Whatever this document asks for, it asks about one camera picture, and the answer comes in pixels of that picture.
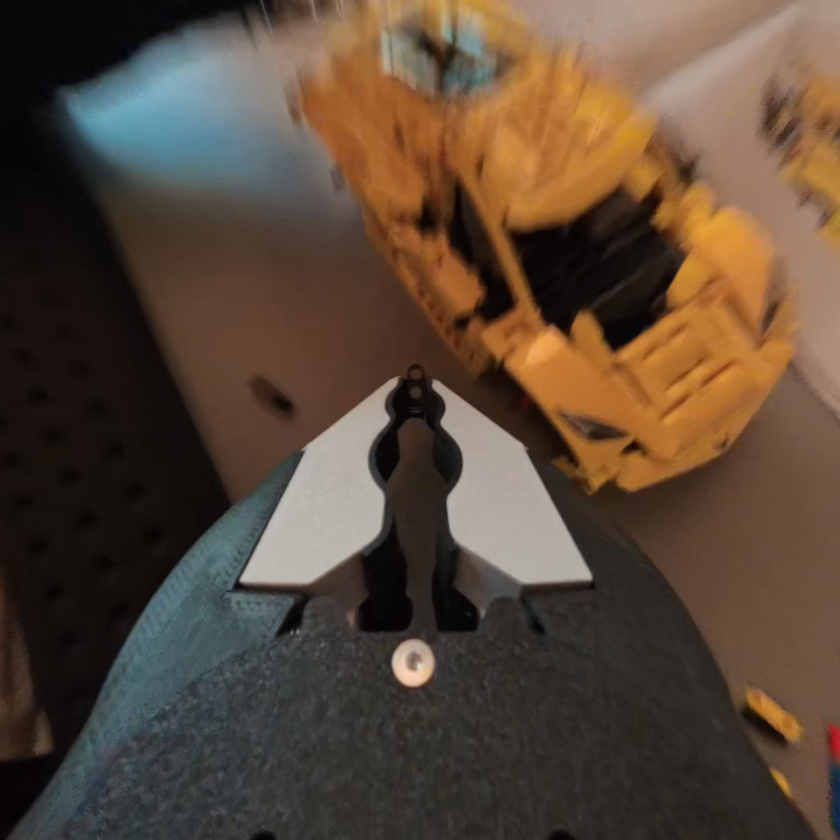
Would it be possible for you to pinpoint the yellow toy brick car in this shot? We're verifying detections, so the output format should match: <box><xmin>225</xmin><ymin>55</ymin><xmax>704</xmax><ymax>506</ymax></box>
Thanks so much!
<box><xmin>298</xmin><ymin>0</ymin><xmax>798</xmax><ymax>496</ymax></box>

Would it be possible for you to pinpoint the building instruction booklet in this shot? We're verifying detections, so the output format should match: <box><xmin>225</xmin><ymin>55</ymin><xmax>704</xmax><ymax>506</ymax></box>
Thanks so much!
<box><xmin>640</xmin><ymin>0</ymin><xmax>840</xmax><ymax>424</ymax></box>

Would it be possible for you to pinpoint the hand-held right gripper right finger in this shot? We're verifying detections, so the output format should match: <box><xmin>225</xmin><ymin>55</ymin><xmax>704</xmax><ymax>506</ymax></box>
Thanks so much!
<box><xmin>425</xmin><ymin>379</ymin><xmax>595</xmax><ymax>589</ymax></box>

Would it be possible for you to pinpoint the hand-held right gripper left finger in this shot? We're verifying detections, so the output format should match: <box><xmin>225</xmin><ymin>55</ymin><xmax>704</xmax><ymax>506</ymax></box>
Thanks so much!
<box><xmin>239</xmin><ymin>377</ymin><xmax>408</xmax><ymax>588</ymax></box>

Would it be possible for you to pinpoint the black connector brick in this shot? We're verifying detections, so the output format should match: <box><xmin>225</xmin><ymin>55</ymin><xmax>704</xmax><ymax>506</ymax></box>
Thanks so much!
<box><xmin>248</xmin><ymin>375</ymin><xmax>295</xmax><ymax>416</ymax></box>
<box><xmin>392</xmin><ymin>363</ymin><xmax>439</xmax><ymax>424</ymax></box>

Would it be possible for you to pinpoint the grey desk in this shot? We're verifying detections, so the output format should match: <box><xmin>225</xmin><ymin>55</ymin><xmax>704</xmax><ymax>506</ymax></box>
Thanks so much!
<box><xmin>59</xmin><ymin>0</ymin><xmax>840</xmax><ymax>840</ymax></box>

